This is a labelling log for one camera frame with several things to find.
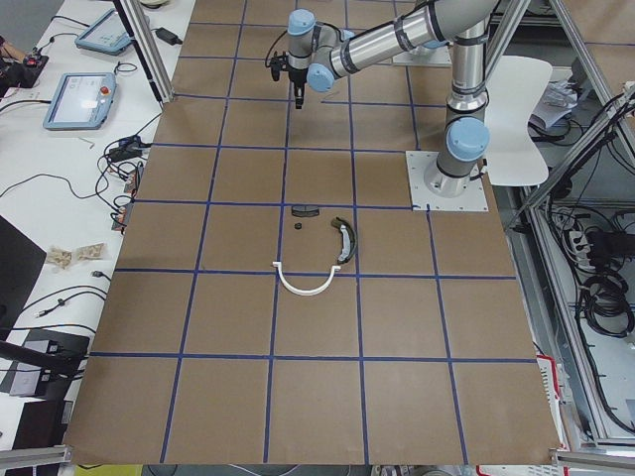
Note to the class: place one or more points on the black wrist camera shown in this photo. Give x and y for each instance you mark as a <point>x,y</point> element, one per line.
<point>277,65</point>

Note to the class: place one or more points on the aluminium frame post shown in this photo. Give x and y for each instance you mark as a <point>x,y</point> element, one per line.
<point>139,31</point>

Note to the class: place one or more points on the white curved plastic part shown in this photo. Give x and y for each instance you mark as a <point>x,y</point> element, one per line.
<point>305,286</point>

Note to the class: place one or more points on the far blue teach pendant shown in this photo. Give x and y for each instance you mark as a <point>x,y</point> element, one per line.
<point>106,35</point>

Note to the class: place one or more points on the black electronics box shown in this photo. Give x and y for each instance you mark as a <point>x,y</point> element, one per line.
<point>23,74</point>

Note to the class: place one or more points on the blue teach pendant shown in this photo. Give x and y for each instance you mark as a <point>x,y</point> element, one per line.
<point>81,101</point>
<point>106,35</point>

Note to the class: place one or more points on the dark curved grey part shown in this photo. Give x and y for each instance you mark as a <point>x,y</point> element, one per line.
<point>349,240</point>

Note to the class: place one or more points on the black power adapter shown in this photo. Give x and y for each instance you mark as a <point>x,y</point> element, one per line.
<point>168,36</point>

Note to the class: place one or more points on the near blue teach pendant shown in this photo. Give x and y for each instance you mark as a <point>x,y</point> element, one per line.
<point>81,101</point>

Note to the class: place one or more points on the white plastic chair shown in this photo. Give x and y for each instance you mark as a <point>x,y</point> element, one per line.
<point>515,88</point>

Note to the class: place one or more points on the small black curved part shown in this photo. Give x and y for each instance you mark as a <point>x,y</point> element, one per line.
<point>305,211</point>

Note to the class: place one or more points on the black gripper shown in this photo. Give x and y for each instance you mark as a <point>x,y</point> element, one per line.
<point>298,79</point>

